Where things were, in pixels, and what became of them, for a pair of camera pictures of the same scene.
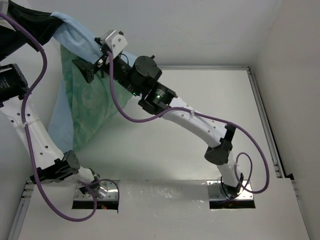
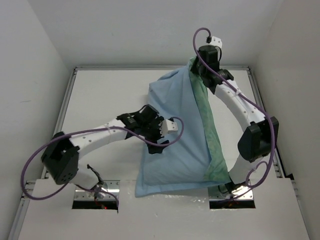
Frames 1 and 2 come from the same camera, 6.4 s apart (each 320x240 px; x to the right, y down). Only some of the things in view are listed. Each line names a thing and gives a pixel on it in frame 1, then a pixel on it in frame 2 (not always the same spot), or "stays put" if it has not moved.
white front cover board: [164, 210] stays put
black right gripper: [88, 70] -> [193, 68]
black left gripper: [42, 24] -> [156, 122]
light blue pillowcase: [75, 41] -> [186, 164]
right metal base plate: [214, 193] stays put
